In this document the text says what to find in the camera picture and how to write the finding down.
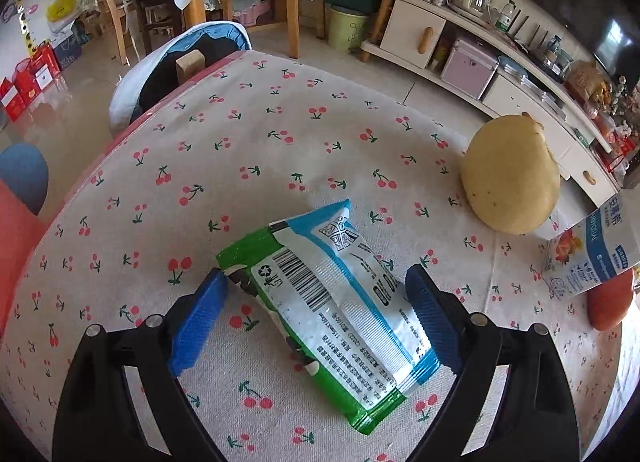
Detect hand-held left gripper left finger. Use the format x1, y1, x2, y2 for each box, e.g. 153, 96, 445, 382
51, 268, 231, 462

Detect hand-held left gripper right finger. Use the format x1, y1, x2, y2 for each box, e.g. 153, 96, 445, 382
404, 264, 583, 462

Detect yellow pear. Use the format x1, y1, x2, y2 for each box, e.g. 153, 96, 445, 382
460, 114, 561, 235

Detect green waste bin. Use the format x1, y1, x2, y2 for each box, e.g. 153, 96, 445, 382
326, 4, 371, 53

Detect blue round stool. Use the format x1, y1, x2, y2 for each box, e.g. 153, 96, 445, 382
0, 144, 50, 217

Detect brown snack basket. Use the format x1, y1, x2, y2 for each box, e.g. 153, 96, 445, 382
565, 59, 613, 105

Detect tall white blue bottle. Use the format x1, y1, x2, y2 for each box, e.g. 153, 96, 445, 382
540, 187, 640, 300

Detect red gift boxes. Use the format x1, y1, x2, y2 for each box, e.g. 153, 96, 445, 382
0, 44, 63, 123

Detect dark wooden chair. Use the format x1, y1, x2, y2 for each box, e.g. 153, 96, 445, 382
131, 0, 186, 55

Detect white television cabinet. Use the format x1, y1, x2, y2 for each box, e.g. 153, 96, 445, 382
360, 0, 626, 207

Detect pink storage case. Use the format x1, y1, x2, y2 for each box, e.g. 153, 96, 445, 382
440, 36, 501, 101

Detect black flat television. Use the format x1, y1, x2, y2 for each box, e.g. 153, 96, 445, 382
592, 16, 640, 92

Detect yellow plastic bag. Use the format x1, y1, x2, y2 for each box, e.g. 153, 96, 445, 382
46, 0, 81, 25

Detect blue white cushioned chair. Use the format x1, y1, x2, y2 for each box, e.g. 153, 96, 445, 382
109, 22, 251, 133

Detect pink plastic bucket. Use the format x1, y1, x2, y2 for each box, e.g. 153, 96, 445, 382
0, 179, 48, 337

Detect green label water bottle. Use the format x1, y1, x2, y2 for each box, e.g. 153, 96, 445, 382
495, 0, 518, 32

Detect green white blue snack bag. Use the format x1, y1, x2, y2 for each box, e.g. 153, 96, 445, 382
216, 199, 441, 435

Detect red apple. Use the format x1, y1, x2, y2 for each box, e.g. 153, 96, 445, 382
586, 267, 636, 330

